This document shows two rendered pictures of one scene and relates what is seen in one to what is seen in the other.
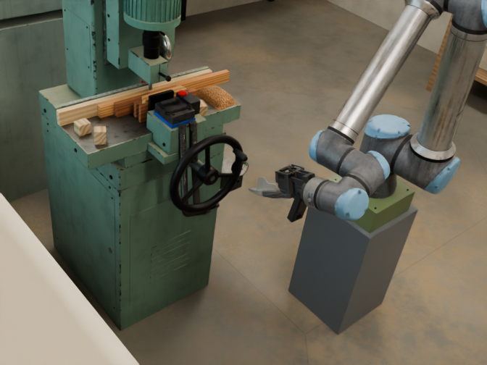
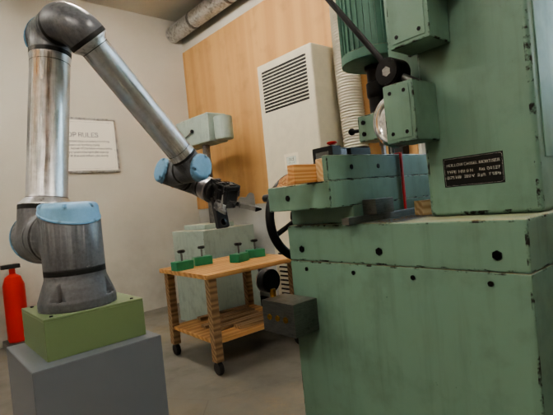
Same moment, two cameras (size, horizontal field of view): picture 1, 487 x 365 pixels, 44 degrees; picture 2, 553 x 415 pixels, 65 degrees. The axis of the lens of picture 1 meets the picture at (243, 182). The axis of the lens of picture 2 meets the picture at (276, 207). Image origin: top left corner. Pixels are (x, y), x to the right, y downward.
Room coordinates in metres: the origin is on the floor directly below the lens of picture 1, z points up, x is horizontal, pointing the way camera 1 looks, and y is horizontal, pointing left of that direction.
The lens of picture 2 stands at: (2.95, 0.16, 0.87)
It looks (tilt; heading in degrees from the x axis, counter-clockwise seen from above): 1 degrees down; 185
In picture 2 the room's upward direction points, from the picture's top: 6 degrees counter-clockwise
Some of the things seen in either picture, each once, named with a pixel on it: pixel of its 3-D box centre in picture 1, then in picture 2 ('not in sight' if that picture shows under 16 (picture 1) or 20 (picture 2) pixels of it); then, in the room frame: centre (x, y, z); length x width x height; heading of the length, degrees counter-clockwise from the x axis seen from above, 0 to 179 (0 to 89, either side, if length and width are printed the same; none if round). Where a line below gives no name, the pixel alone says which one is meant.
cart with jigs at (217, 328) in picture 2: not in sight; (232, 296); (0.40, -0.37, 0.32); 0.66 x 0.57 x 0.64; 134
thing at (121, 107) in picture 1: (147, 101); not in sight; (1.75, 0.36, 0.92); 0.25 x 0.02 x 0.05; 135
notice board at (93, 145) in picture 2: not in sight; (79, 145); (-0.46, -1.70, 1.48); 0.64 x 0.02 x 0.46; 136
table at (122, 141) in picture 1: (161, 126); (360, 191); (1.69, 0.30, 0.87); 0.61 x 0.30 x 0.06; 135
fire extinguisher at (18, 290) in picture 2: not in sight; (15, 305); (0.02, -2.04, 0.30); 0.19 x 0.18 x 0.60; 46
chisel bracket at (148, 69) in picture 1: (148, 66); (388, 128); (1.80, 0.37, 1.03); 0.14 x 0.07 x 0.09; 45
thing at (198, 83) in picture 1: (167, 92); (368, 170); (1.84, 0.31, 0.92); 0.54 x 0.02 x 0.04; 135
